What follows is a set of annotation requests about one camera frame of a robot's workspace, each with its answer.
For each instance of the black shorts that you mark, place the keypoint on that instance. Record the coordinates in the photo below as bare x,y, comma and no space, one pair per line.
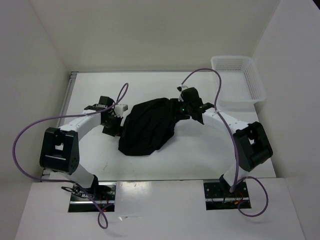
149,126

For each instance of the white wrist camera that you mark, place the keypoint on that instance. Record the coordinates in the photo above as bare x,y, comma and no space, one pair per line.
181,88
119,110

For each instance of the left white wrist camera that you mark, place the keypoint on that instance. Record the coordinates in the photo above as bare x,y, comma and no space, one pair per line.
119,110

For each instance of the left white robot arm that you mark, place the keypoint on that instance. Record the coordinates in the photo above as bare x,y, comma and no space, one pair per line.
60,147

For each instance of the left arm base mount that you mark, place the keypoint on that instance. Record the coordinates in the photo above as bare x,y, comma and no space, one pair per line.
105,198

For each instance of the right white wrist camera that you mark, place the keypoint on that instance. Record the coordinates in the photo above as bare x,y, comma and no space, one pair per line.
181,88

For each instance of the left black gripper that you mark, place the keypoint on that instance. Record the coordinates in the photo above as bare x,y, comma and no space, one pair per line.
115,132

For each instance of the white plastic basket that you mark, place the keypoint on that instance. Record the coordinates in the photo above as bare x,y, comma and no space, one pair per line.
241,82

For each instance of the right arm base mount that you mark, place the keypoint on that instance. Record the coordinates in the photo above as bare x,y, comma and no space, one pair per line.
218,199

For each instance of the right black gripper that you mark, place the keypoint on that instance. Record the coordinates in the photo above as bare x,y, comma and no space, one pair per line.
176,104

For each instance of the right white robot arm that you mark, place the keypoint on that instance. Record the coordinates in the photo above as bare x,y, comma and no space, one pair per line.
250,141

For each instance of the aluminium table edge rail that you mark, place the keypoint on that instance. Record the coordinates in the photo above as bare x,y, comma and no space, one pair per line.
63,111

